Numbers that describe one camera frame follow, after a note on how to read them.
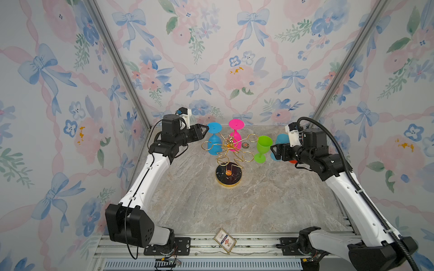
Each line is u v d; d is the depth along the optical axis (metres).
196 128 0.66
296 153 0.60
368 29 0.75
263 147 0.90
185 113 0.68
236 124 0.81
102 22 0.73
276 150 0.67
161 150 0.54
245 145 1.10
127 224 0.39
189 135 0.66
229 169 0.97
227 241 0.74
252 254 0.73
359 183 0.45
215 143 0.84
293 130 0.62
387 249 0.36
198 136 0.66
